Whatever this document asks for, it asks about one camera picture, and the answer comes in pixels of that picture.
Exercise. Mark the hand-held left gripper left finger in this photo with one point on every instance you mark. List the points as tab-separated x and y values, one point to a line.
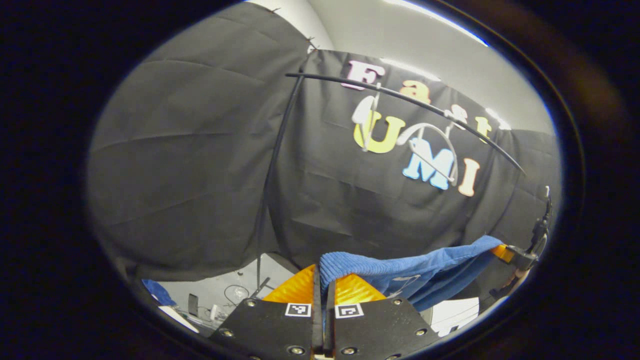
317	320

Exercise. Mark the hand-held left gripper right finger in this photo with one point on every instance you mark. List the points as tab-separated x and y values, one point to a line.
330	320

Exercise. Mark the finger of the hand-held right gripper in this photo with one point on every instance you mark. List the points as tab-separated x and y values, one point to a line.
522	259

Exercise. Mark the white plastic hanger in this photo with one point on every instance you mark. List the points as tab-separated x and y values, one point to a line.
433	165
361	112

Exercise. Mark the black clothes rack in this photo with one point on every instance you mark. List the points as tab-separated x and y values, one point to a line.
320	77

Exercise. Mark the small blue cloth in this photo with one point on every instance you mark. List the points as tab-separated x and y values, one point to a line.
157	292

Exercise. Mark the black backdrop cloth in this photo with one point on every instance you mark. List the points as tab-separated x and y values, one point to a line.
190	175

